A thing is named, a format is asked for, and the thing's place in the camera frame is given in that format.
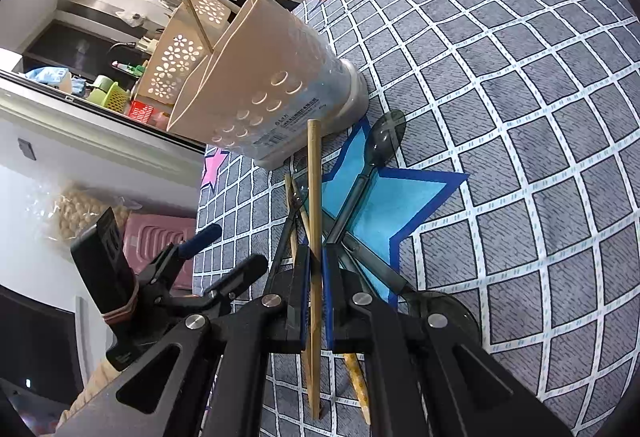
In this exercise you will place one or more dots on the wooden chopstick on star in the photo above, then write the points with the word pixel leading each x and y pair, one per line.
pixel 300 204

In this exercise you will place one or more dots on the wooden chopstick in holder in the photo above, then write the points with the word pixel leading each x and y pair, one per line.
pixel 199 26

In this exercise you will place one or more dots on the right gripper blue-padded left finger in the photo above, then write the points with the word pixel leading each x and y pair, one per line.
pixel 297 300

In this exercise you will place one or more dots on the dark translucent fork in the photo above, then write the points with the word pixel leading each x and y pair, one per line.
pixel 284 243

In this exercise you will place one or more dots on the green plastic basket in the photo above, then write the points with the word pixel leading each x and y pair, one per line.
pixel 114 99

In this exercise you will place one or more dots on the plain wooden chopstick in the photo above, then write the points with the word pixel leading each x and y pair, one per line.
pixel 315 245

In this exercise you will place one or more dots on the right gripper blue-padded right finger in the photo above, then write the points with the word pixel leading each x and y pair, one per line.
pixel 334 298

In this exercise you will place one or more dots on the beige perforated storage cart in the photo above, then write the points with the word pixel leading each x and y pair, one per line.
pixel 180 50

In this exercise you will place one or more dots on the grey checked star tablecloth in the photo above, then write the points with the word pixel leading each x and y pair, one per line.
pixel 536 102

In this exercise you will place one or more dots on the bag of dried beans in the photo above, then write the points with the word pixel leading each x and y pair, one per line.
pixel 63 213

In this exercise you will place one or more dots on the pink plastic stool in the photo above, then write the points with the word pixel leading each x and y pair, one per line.
pixel 146 235

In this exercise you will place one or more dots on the beige plastic utensil holder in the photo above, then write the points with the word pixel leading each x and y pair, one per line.
pixel 269 74

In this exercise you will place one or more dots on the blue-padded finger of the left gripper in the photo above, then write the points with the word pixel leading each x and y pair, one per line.
pixel 239 279
pixel 202 239

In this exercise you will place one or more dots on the translucent spoon with black handle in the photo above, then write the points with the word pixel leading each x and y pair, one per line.
pixel 381 144

